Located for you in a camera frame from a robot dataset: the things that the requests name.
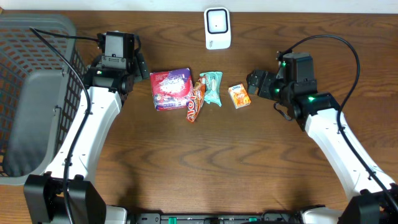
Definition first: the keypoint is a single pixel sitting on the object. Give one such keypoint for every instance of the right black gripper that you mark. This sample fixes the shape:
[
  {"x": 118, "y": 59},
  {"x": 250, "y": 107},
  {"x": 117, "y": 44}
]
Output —
[{"x": 256, "y": 76}]

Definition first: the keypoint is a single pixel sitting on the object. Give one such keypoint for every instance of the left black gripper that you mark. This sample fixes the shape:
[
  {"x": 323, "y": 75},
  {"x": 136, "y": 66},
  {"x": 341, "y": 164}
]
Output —
[{"x": 141, "y": 65}]

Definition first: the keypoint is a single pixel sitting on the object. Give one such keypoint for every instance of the small orange box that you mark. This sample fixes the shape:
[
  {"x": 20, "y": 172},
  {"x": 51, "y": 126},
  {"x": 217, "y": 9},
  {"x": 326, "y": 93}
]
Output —
[{"x": 239, "y": 96}]

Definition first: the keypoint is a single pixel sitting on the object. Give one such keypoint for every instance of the red purple snack pack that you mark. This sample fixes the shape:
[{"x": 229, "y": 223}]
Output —
[{"x": 172, "y": 89}]

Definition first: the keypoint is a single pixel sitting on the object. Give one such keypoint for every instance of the teal snack wrapper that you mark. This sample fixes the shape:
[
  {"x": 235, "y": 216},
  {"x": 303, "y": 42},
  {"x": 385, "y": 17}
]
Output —
[{"x": 212, "y": 82}]

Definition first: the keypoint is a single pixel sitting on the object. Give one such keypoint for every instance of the orange snack bar wrapper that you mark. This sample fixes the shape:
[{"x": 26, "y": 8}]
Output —
[{"x": 196, "y": 101}]

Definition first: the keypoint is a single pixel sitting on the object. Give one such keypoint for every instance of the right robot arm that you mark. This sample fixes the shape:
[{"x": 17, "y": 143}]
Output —
[{"x": 317, "y": 113}]

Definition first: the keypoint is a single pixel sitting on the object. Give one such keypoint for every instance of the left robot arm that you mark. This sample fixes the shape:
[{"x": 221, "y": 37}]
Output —
[{"x": 65, "y": 192}]

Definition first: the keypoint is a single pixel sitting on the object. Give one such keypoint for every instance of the white barcode scanner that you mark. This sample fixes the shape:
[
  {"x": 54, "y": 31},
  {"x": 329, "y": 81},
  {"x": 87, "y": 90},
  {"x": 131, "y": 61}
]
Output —
[{"x": 217, "y": 28}]

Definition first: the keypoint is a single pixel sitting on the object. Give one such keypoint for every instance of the grey plastic mesh basket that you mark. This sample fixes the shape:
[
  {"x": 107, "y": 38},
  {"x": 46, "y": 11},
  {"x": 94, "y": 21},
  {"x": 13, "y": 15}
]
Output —
[{"x": 39, "y": 93}]

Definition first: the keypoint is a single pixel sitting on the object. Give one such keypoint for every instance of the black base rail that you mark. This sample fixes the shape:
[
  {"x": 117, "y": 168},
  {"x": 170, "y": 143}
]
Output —
[{"x": 157, "y": 218}]

